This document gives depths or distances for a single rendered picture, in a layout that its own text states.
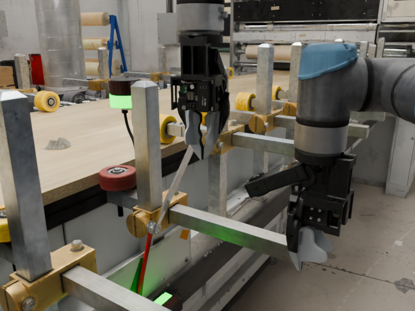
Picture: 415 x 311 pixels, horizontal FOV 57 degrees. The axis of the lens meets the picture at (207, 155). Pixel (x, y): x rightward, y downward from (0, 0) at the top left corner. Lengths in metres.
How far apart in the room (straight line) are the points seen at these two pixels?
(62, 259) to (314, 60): 0.47
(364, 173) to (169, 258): 2.72
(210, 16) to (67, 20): 4.11
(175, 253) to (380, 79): 0.53
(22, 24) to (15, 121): 9.05
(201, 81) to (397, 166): 2.72
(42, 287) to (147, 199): 0.24
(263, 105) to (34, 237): 0.74
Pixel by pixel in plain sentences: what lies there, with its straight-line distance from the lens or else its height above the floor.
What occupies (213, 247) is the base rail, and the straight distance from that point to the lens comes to 0.95.
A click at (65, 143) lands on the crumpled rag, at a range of 1.09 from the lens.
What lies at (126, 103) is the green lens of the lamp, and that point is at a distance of 0.70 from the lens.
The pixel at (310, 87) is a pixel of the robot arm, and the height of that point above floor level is 1.12.
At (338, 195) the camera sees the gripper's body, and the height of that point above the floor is 0.97.
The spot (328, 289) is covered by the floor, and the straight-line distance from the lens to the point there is 2.06.
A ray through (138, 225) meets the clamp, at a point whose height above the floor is 0.85.
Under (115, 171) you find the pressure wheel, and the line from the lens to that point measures 0.85.
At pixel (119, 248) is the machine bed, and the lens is 1.04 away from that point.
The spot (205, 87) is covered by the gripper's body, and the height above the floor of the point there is 1.11.
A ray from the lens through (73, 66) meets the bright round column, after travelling 4.69.
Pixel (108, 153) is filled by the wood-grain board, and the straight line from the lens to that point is 1.01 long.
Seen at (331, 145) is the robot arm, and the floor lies 1.04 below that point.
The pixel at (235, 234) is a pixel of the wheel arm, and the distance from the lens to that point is 0.69.
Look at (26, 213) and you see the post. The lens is 0.56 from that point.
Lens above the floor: 1.19
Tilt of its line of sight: 18 degrees down
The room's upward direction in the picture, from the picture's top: straight up
